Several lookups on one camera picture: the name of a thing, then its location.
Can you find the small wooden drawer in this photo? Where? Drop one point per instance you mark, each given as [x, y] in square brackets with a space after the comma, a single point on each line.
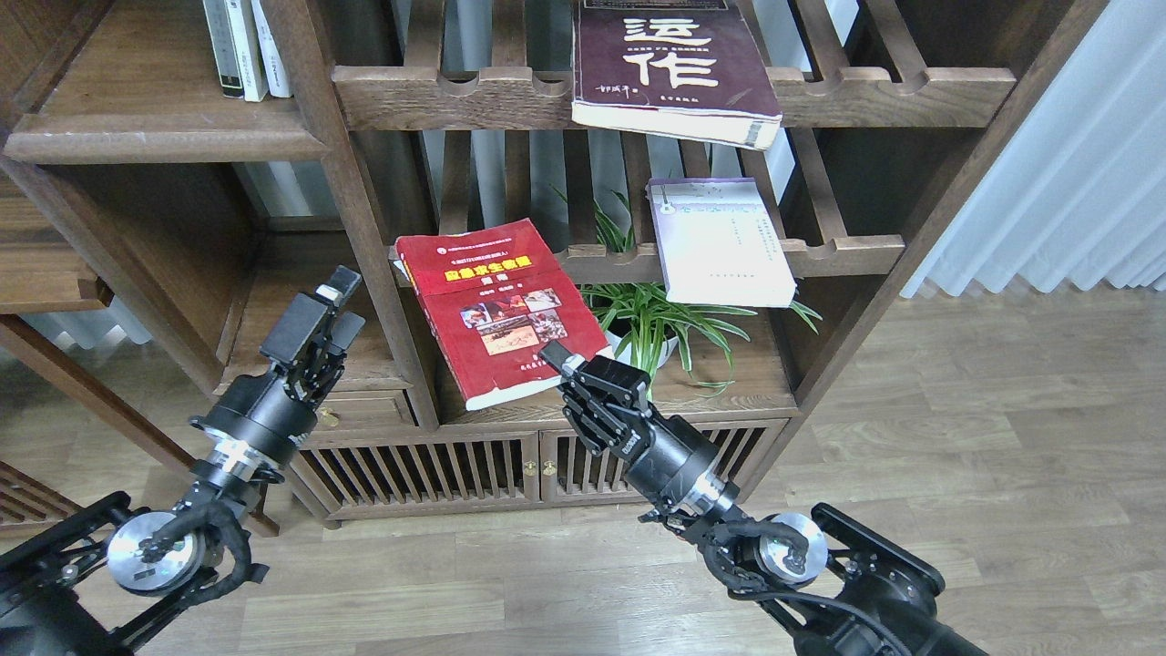
[367, 409]

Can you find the dark wooden bookshelf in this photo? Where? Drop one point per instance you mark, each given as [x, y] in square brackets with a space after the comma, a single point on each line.
[205, 214]

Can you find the slatted cabinet door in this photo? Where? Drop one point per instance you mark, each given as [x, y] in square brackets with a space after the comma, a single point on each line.
[396, 477]
[571, 476]

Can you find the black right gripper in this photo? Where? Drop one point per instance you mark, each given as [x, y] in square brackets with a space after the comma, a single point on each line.
[667, 460]

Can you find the maroon book with white characters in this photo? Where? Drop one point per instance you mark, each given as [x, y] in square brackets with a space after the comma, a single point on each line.
[682, 69]

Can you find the white upright book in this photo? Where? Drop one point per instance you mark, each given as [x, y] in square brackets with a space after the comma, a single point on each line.
[245, 40]
[273, 69]

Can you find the white upright book right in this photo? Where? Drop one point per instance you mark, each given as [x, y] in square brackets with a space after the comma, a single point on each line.
[273, 69]

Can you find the white plant pot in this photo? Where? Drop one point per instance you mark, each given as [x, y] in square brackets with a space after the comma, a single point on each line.
[646, 358]

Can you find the left slatted cabinet door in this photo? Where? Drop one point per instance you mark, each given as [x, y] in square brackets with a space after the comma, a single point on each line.
[396, 477]

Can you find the white upright book middle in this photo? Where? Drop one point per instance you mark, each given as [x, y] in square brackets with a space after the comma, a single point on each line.
[245, 40]

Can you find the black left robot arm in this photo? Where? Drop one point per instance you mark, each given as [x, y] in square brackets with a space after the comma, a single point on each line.
[198, 551]

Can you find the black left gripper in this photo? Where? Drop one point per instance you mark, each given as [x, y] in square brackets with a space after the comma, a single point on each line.
[273, 413]

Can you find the right slatted cabinet door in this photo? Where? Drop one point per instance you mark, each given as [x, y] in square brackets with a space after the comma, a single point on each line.
[571, 476]

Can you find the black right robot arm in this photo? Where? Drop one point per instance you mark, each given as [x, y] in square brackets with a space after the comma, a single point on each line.
[835, 586]

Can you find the white window curtain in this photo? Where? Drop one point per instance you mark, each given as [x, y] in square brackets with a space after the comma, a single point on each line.
[1077, 196]

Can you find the green spider plant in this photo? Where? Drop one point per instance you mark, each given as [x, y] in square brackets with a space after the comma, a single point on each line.
[643, 310]

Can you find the white lavender paperback book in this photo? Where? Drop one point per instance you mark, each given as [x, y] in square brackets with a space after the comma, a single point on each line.
[717, 243]

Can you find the red paperback book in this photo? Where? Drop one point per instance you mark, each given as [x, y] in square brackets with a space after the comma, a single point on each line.
[494, 298]

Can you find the grey upright book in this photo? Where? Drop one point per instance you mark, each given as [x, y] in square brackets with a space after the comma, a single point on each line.
[223, 48]

